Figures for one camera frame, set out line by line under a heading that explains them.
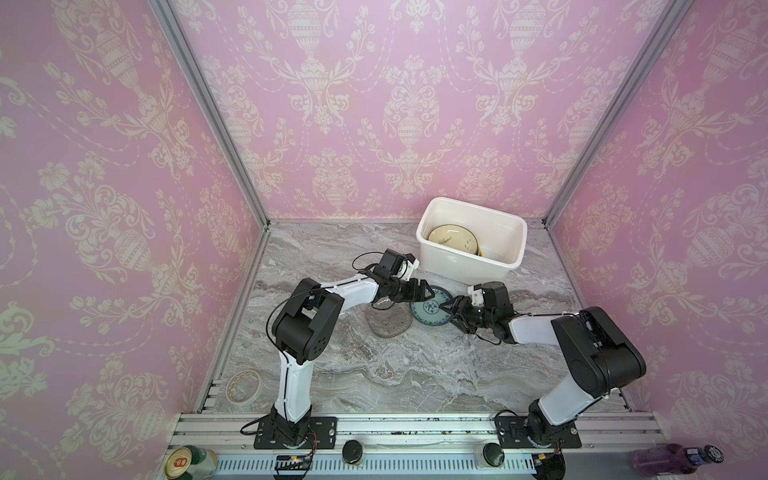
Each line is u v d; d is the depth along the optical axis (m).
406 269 0.81
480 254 1.06
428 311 0.95
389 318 0.94
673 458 0.63
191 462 0.62
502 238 1.03
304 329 0.52
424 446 0.73
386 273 0.78
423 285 0.87
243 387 0.82
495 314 0.76
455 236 1.08
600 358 0.47
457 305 0.85
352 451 0.64
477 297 0.88
